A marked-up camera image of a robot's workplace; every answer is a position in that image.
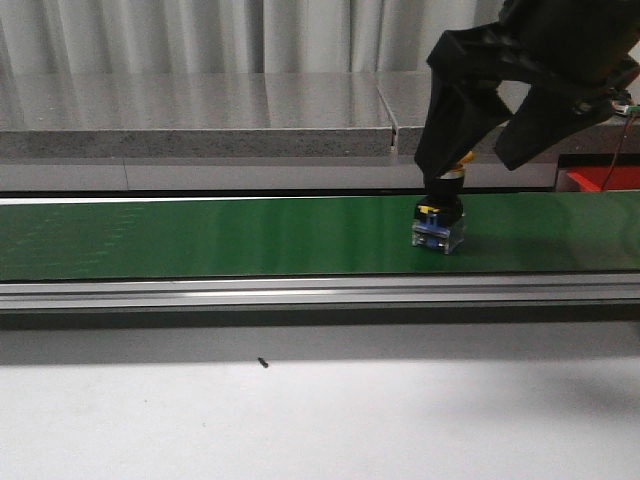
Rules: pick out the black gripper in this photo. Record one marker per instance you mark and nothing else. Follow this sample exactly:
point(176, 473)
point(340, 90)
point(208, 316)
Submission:
point(572, 54)

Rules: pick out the yellow mushroom push button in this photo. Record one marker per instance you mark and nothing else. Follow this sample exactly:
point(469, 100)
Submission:
point(438, 222)

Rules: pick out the grey stone countertop slab right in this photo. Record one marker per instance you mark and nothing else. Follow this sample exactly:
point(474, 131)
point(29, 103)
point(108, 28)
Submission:
point(407, 95)

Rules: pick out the grey stone countertop slab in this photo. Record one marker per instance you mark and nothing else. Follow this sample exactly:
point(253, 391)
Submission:
point(151, 116)
point(407, 95)

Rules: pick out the small sensor circuit board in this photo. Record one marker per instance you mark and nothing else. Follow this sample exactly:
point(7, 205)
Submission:
point(623, 104)

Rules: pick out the green conveyor belt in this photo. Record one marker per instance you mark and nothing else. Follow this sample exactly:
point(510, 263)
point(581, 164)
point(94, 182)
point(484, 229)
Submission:
point(520, 232)

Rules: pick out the red plastic bin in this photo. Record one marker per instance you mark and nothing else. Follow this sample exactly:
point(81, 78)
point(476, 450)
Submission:
point(597, 178)

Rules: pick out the grey stone countertop slab left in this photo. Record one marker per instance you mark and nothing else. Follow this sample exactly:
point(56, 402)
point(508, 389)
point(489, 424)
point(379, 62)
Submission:
point(151, 116)

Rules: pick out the grey pleated curtain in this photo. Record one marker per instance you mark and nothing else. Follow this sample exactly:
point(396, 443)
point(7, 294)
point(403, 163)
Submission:
point(184, 37)

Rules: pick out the aluminium conveyor side rail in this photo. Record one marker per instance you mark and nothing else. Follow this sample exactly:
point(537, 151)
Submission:
point(317, 292)

